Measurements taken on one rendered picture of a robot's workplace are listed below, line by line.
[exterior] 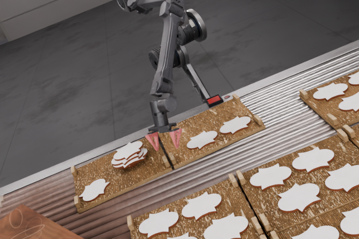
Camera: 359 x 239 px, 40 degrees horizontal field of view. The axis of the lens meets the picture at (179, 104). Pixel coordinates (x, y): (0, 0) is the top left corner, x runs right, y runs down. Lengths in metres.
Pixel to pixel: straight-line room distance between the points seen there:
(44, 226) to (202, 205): 0.56
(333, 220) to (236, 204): 0.33
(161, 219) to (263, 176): 0.38
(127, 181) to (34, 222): 0.40
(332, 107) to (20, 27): 9.61
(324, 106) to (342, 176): 0.48
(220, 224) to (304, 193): 0.28
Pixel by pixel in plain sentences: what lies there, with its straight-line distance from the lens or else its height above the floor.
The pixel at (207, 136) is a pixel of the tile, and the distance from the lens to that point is 2.10.
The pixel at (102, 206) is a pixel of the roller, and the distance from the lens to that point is 2.02.
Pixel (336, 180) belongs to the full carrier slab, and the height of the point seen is 0.95.
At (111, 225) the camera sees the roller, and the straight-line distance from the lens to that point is 1.89.
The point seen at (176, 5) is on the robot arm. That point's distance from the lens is 2.19.
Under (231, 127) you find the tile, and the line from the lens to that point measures 2.10.
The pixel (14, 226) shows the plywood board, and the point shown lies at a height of 1.04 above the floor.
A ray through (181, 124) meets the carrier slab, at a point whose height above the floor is 0.94.
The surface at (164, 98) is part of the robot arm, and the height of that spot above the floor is 1.21.
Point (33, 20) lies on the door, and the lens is 11.12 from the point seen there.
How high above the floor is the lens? 1.95
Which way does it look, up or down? 24 degrees down
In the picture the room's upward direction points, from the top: 22 degrees counter-clockwise
